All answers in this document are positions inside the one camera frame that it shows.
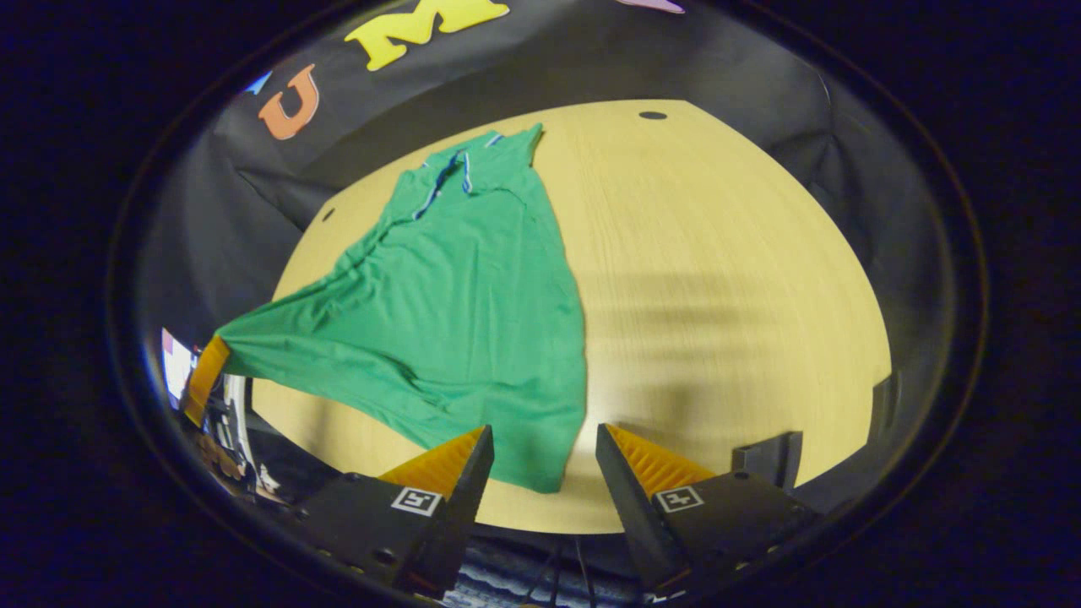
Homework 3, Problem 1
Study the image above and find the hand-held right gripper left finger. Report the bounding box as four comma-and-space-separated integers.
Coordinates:
291, 425, 496, 596

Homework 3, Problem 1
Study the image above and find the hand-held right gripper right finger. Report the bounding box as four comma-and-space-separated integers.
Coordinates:
595, 423, 820, 594

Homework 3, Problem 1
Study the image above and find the green T-shirt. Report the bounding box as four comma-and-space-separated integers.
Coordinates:
215, 123, 589, 495

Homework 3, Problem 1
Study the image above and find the computer monitor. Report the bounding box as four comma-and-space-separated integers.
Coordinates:
160, 328, 199, 412

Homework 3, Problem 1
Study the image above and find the person's patterned sweater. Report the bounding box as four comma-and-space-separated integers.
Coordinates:
443, 536, 651, 608

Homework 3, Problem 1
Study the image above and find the black backdrop cloth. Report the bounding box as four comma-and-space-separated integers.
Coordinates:
135, 0, 955, 508

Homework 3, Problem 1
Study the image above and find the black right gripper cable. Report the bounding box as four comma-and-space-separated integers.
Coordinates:
519, 539, 597, 607

